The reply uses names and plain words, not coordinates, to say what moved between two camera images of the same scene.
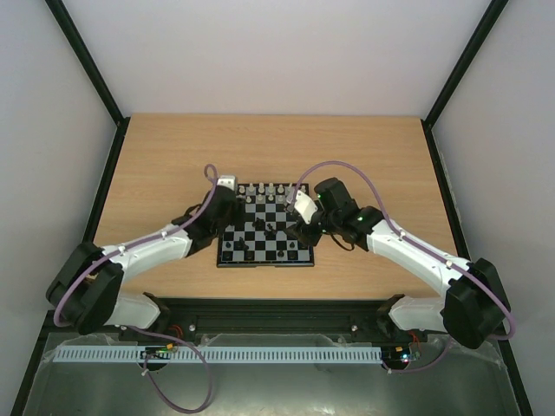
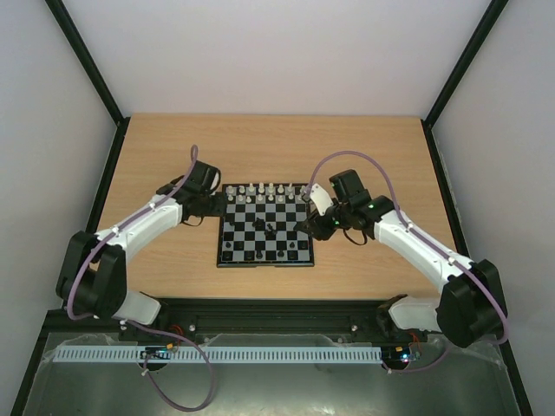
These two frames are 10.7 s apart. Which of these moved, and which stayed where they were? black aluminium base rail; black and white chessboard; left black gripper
Moved: left black gripper
Stayed: black aluminium base rail; black and white chessboard
